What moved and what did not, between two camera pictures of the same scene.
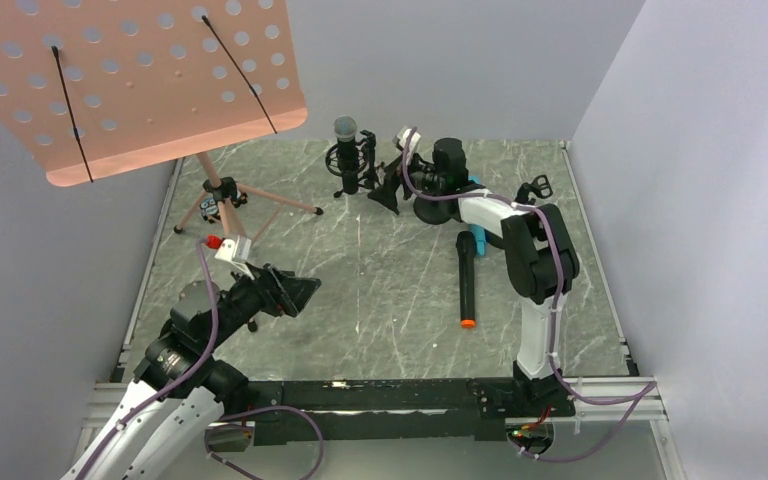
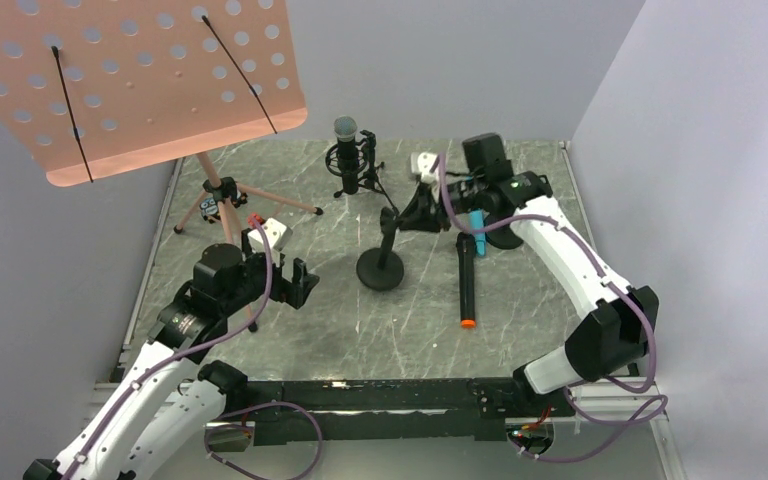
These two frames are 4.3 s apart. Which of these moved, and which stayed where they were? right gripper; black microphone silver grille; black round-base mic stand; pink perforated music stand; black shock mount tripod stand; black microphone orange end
Moved: black round-base mic stand; right gripper
Stayed: black microphone orange end; black shock mount tripod stand; pink perforated music stand; black microphone silver grille
